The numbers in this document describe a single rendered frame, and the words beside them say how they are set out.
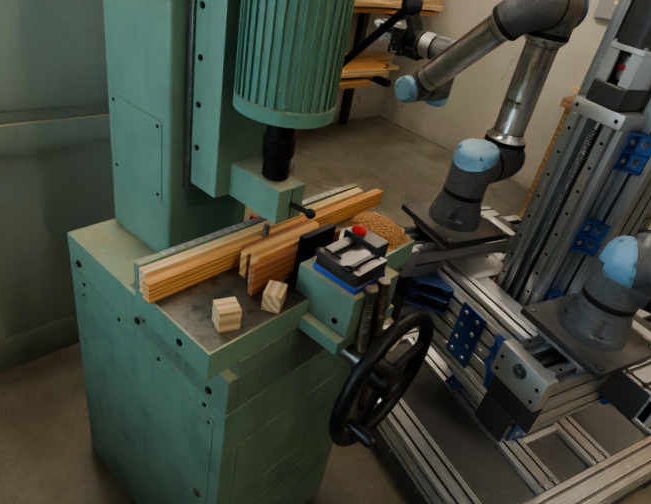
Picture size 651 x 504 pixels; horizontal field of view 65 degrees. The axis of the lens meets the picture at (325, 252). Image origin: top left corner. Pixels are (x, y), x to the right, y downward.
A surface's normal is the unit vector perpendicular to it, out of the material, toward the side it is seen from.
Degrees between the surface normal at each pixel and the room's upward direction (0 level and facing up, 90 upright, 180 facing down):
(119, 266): 0
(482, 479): 0
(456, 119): 90
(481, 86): 90
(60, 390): 0
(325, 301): 90
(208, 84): 90
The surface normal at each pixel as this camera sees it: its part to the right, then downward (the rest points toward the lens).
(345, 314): -0.66, 0.31
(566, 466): 0.18, -0.82
